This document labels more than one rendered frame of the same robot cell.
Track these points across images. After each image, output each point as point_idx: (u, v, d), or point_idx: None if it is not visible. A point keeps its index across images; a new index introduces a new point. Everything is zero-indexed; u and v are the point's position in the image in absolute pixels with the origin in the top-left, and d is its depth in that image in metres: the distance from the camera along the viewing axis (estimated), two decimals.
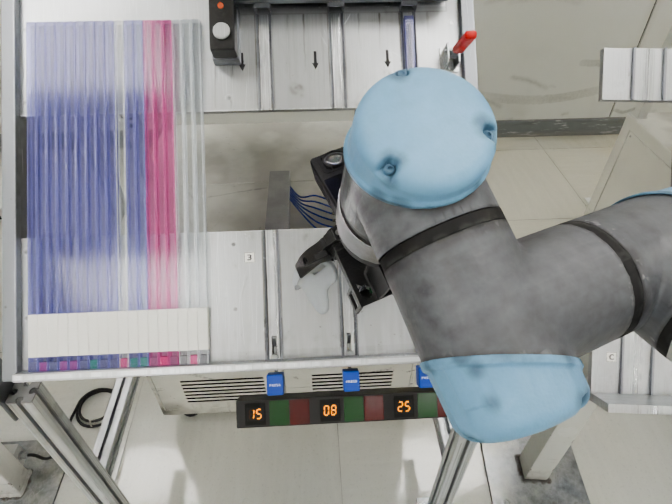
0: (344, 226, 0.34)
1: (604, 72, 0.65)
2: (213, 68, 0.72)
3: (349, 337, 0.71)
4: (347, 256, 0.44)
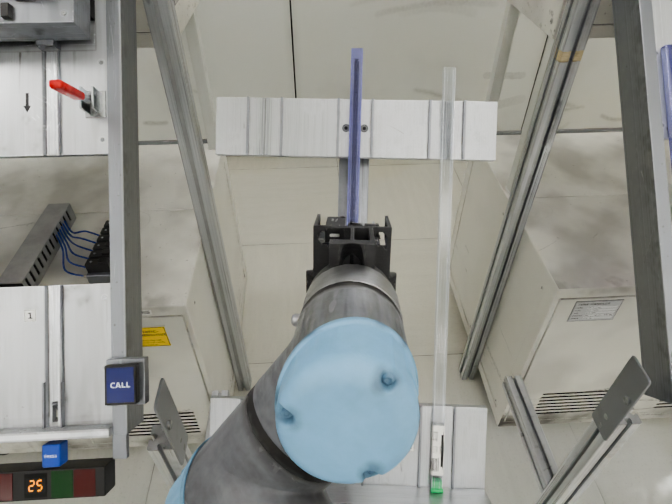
0: (403, 325, 0.34)
1: (217, 124, 0.58)
2: None
3: None
4: None
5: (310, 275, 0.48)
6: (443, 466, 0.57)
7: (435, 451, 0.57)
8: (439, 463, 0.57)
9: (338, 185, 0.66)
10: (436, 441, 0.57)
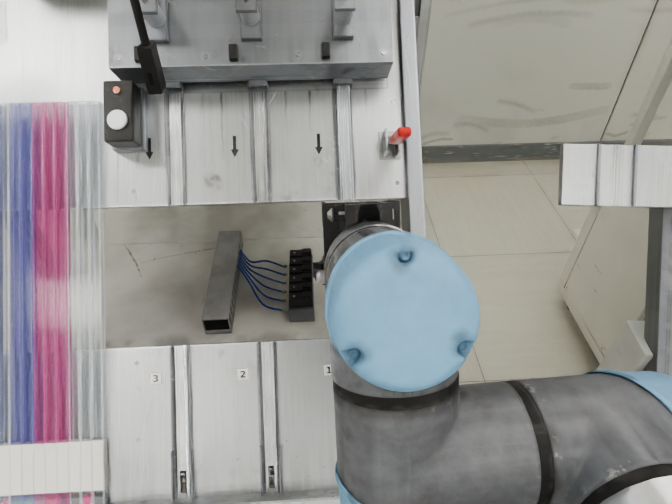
0: None
1: (564, 173, 0.55)
2: (115, 156, 0.62)
3: (271, 471, 0.61)
4: None
5: (317, 263, 0.48)
6: None
7: None
8: None
9: (652, 232, 0.62)
10: None
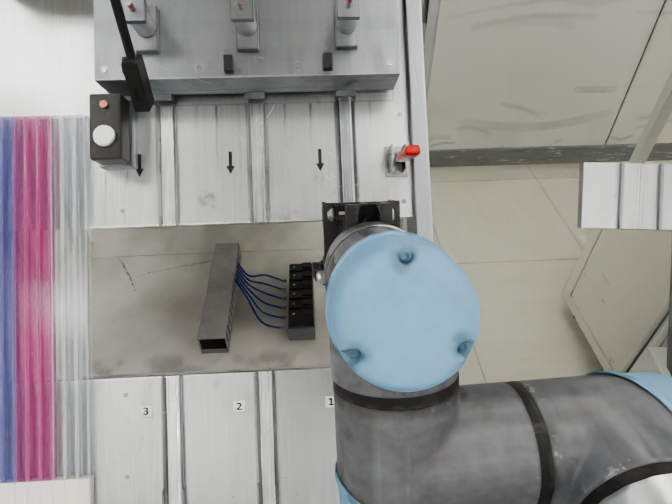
0: None
1: (584, 194, 0.51)
2: (103, 174, 0.58)
3: None
4: None
5: (317, 263, 0.48)
6: None
7: None
8: None
9: None
10: None
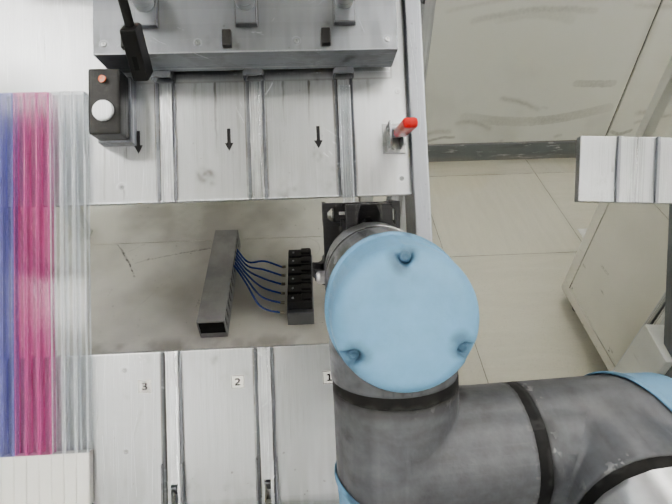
0: None
1: (581, 167, 0.51)
2: (102, 150, 0.58)
3: (268, 485, 0.57)
4: None
5: (317, 263, 0.48)
6: None
7: None
8: None
9: None
10: None
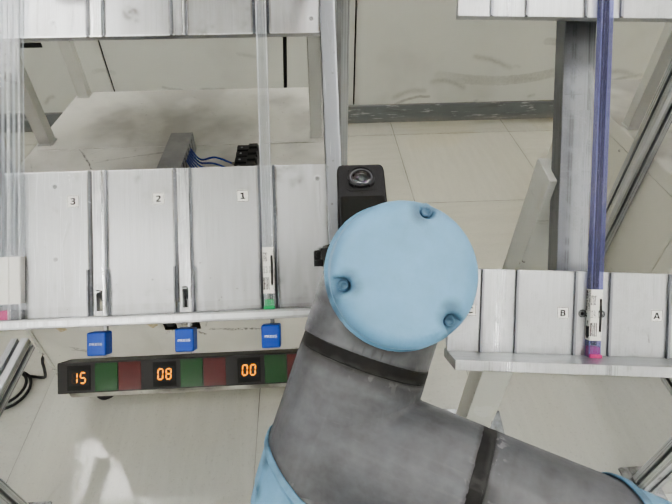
0: None
1: None
2: None
3: (185, 292, 0.63)
4: None
5: None
6: (274, 284, 0.62)
7: (265, 271, 0.62)
8: (270, 282, 0.62)
9: (557, 63, 0.64)
10: (266, 261, 0.62)
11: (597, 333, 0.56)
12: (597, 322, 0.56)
